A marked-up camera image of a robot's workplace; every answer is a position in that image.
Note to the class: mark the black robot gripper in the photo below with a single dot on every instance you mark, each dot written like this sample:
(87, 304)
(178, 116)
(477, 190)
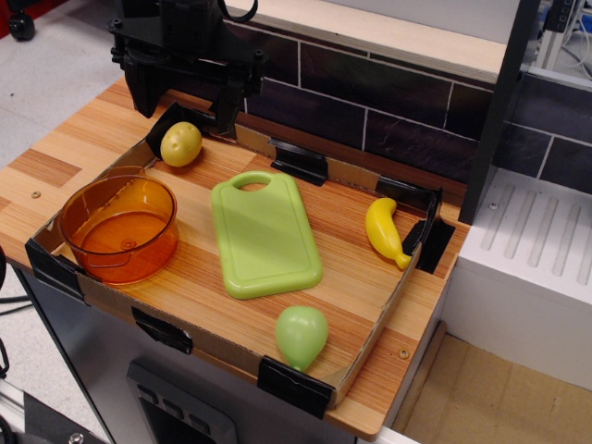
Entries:
(190, 39)

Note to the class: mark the yellow toy banana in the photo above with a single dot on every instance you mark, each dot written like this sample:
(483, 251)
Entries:
(382, 232)

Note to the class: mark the orange transparent plastic pot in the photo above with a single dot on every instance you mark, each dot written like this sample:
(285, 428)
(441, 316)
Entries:
(121, 228)

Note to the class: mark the yellow toy potato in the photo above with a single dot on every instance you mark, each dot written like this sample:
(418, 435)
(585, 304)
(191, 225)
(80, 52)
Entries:
(181, 144)

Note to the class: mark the green plastic cutting board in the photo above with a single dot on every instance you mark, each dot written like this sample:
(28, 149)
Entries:
(265, 241)

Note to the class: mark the green toy pear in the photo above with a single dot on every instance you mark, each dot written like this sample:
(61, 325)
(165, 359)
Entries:
(301, 334)

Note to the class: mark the grey toy oven front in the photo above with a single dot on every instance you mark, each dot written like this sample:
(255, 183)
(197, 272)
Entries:
(173, 415)

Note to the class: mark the white toy sink drainboard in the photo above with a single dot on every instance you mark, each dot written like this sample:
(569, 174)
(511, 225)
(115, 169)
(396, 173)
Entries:
(521, 286)

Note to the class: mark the dark grey vertical post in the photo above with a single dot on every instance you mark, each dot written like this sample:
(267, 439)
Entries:
(500, 109)

